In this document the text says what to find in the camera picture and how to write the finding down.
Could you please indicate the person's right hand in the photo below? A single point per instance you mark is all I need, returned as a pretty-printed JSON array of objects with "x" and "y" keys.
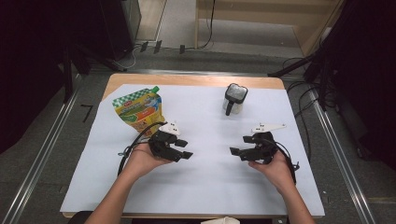
[{"x": 278, "y": 172}]

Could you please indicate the person's left hand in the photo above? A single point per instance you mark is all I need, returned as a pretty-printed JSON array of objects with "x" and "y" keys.
[{"x": 141, "y": 161}]

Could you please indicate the black upright stand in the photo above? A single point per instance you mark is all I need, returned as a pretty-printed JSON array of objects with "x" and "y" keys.
[{"x": 67, "y": 77}]

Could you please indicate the black stand leg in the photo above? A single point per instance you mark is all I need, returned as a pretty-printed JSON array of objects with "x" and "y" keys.
[{"x": 289, "y": 67}]

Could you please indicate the white cloth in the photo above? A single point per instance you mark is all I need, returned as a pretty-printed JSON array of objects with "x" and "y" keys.
[{"x": 221, "y": 221}]

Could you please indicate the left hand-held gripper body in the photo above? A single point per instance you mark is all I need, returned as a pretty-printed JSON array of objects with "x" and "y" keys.
[{"x": 163, "y": 146}]

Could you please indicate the light wooden frame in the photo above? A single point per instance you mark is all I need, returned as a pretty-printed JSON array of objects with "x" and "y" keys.
[{"x": 308, "y": 34}]

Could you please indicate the black cabinet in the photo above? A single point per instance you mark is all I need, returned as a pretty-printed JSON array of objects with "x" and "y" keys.
[{"x": 121, "y": 28}]

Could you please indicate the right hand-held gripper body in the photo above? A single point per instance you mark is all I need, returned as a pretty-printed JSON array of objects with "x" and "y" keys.
[{"x": 266, "y": 149}]

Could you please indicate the small black floor bracket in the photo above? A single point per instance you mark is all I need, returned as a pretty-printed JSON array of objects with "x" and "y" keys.
[
  {"x": 158, "y": 46},
  {"x": 182, "y": 49},
  {"x": 144, "y": 46}
]

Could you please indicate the clear jar with black lid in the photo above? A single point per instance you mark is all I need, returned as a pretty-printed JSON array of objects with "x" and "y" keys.
[{"x": 235, "y": 93}]

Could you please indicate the yellow refill pouch green cap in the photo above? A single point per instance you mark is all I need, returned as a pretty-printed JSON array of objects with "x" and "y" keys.
[{"x": 137, "y": 109}]

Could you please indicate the short metal floor rail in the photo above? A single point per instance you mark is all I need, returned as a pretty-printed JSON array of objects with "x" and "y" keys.
[{"x": 186, "y": 72}]

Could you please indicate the long metal floor rail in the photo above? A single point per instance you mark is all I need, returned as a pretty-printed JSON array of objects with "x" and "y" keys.
[
  {"x": 40, "y": 161},
  {"x": 342, "y": 161}
]

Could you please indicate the dark curtain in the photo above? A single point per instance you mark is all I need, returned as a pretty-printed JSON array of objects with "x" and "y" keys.
[
  {"x": 367, "y": 77},
  {"x": 31, "y": 62}
]

